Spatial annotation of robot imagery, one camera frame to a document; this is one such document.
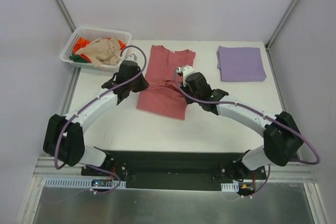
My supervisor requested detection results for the red polo shirt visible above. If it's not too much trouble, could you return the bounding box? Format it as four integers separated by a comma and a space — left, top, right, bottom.
136, 45, 196, 120

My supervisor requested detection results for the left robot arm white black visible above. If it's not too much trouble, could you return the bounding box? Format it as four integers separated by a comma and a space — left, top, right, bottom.
43, 60, 149, 176

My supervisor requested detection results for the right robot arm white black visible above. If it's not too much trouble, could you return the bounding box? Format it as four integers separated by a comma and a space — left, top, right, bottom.
179, 70, 304, 179

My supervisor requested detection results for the beige crumpled shirt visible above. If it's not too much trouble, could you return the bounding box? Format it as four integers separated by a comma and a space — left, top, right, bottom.
76, 37, 125, 68

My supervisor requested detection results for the white plastic laundry basket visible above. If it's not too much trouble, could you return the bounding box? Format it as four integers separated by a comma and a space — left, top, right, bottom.
60, 27, 132, 71

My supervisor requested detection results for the folded purple t shirt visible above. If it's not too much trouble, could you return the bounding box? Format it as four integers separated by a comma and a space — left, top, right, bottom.
217, 46, 267, 82

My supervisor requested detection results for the green shirt in basket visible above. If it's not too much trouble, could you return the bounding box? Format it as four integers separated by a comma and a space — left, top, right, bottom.
69, 55, 91, 63

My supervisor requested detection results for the orange shirt in basket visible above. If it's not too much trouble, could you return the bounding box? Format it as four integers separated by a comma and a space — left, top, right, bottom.
72, 37, 127, 63

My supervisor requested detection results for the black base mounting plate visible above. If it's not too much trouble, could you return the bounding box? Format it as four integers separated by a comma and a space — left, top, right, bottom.
81, 151, 266, 191

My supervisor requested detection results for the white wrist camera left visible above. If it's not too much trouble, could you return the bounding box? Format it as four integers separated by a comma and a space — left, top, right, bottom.
122, 54, 137, 64

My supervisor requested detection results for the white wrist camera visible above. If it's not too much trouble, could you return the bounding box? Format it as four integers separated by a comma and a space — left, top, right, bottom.
176, 65, 195, 77
122, 54, 137, 64

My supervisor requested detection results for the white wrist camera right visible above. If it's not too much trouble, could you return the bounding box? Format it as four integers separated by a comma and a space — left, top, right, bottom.
176, 65, 195, 77

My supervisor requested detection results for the white slotted cable duct right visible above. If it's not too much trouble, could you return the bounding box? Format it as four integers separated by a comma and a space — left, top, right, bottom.
220, 182, 239, 193

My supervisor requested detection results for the white slotted cable duct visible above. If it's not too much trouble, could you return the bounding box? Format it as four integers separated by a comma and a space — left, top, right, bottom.
220, 182, 239, 193
45, 178, 126, 189

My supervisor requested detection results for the white slotted cable duct left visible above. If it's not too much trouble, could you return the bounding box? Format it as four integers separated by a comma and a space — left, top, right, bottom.
45, 178, 126, 189

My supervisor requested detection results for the aluminium frame post right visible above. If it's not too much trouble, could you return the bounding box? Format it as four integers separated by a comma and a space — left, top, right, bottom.
265, 0, 300, 51

